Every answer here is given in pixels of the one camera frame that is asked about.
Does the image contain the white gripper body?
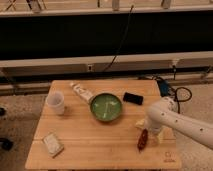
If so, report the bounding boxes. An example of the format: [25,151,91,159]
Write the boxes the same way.
[145,118,163,135]

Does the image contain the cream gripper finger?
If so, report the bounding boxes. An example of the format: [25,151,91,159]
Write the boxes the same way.
[157,132,164,144]
[135,119,145,129]

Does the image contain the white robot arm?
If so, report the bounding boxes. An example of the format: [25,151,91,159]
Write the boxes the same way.
[135,97,213,150]

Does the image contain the black rectangular phone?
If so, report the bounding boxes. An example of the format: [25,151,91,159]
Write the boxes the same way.
[123,92,143,105]

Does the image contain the blue power box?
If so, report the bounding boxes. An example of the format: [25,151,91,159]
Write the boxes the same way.
[157,79,173,97]

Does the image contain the translucent plastic cup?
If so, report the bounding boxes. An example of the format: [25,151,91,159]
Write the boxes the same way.
[46,91,65,115]

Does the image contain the white sponge block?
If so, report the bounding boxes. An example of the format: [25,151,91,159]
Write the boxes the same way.
[42,133,64,158]

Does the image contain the green pan with white handle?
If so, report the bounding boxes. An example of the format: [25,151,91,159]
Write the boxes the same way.
[70,82,122,122]

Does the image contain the black coiled floor cable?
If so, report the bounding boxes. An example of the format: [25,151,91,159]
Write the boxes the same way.
[172,86,193,114]

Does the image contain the white wall plug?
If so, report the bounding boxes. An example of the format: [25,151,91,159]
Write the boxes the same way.
[172,59,179,67]

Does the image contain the black hanging cable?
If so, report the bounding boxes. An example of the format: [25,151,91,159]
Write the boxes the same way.
[100,4,135,73]

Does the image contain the white wall outlet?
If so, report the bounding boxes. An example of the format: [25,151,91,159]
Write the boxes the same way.
[88,64,93,72]

